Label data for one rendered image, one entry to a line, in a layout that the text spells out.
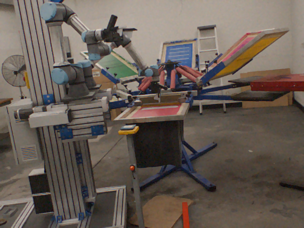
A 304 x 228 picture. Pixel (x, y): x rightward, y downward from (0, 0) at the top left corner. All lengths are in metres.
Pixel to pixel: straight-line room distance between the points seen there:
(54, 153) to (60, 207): 0.46
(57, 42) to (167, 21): 5.19
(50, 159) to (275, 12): 5.66
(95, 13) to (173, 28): 1.75
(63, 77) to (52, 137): 0.63
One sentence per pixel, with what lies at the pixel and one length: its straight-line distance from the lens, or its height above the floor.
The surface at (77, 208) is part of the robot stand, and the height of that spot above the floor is 0.31.
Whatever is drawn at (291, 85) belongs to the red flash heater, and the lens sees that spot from 3.17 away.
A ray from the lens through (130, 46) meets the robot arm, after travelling 3.03.
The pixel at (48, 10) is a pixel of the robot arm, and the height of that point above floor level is 1.85.
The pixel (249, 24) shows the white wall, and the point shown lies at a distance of 7.32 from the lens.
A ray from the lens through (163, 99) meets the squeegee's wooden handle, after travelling 3.26.
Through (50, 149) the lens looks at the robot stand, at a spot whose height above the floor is 0.84.
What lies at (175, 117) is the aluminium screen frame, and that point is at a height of 0.98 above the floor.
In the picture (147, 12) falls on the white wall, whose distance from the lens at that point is 7.47.
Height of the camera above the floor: 1.58
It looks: 12 degrees down
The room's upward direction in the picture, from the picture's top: 7 degrees counter-clockwise
